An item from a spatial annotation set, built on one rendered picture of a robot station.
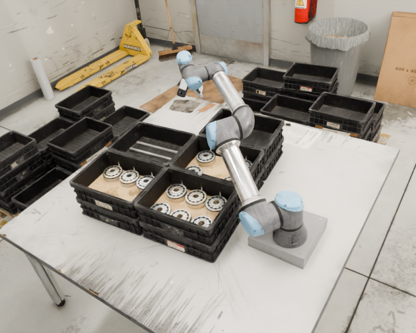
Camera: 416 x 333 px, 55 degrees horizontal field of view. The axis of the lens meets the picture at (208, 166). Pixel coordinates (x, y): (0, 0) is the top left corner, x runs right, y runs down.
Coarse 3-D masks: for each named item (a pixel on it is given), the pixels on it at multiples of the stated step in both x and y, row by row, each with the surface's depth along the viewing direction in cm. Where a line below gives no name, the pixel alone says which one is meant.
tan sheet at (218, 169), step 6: (216, 156) 220; (192, 162) 217; (216, 162) 216; (222, 162) 215; (204, 168) 212; (210, 168) 212; (216, 168) 211; (222, 168) 211; (210, 174) 208; (216, 174) 207; (222, 174) 207; (228, 174) 206
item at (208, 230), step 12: (168, 168) 199; (156, 180) 192; (216, 180) 188; (144, 192) 186; (228, 204) 176; (156, 216) 177; (168, 216) 173; (216, 216) 170; (192, 228) 169; (204, 228) 166
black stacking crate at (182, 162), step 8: (192, 144) 215; (200, 144) 222; (184, 152) 210; (192, 152) 217; (248, 152) 208; (256, 152) 205; (184, 160) 212; (248, 160) 211; (256, 168) 202; (256, 176) 204
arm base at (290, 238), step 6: (282, 228) 171; (300, 228) 171; (276, 234) 176; (282, 234) 172; (288, 234) 171; (294, 234) 171; (300, 234) 172; (306, 234) 176; (276, 240) 176; (282, 240) 173; (288, 240) 172; (294, 240) 173; (300, 240) 173; (282, 246) 175; (288, 246) 173; (294, 246) 173
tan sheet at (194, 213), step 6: (162, 198) 197; (168, 204) 193; (174, 204) 193; (180, 204) 192; (174, 210) 190; (192, 210) 189; (198, 210) 188; (204, 210) 188; (192, 216) 186; (210, 216) 184
